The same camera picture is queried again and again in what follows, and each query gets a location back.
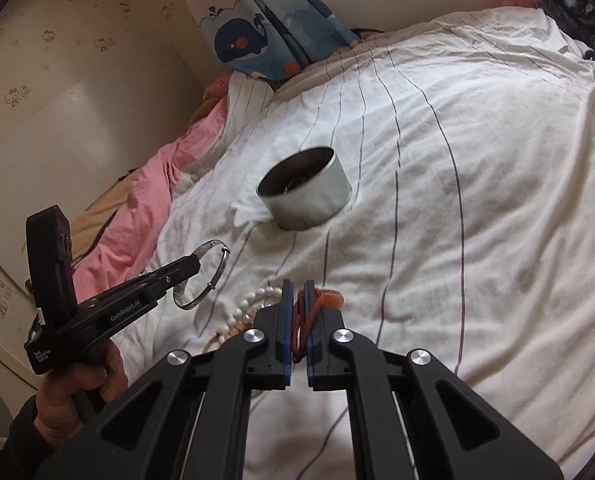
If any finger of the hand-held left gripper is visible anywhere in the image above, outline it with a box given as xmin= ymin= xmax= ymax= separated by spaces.
xmin=136 ymin=254 xmax=202 ymax=302

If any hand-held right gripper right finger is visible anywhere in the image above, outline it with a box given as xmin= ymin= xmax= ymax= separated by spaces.
xmin=303 ymin=280 xmax=564 ymax=480

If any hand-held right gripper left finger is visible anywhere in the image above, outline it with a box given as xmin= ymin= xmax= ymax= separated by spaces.
xmin=34 ymin=279 xmax=295 ymax=480

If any silver bangle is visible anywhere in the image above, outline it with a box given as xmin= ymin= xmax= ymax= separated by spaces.
xmin=173 ymin=239 xmax=230 ymax=311

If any white bead bracelet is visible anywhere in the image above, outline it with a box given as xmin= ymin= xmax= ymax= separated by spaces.
xmin=224 ymin=285 xmax=283 ymax=336

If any red cord pendant bracelet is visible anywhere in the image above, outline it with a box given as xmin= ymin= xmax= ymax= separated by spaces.
xmin=291 ymin=287 xmax=345 ymax=361

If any brown bead bracelet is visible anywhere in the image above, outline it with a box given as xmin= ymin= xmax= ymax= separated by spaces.
xmin=201 ymin=327 xmax=243 ymax=356

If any silver round tin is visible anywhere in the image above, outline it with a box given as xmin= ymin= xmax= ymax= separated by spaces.
xmin=256 ymin=146 xmax=353 ymax=232

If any person's left forearm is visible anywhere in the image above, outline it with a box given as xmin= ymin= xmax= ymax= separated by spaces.
xmin=2 ymin=395 xmax=85 ymax=480

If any person's left hand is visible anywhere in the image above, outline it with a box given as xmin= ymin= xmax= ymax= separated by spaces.
xmin=34 ymin=342 xmax=130 ymax=441

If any tan cloth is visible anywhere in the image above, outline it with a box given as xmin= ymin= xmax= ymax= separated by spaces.
xmin=70 ymin=180 xmax=133 ymax=266

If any pink blanket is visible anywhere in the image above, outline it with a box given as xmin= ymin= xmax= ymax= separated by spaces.
xmin=72 ymin=72 xmax=238 ymax=301

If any white striped duvet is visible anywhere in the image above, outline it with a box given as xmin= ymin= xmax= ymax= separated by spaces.
xmin=154 ymin=7 xmax=595 ymax=480

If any blue whale print curtain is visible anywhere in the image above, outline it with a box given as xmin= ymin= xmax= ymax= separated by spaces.
xmin=170 ymin=0 xmax=363 ymax=81

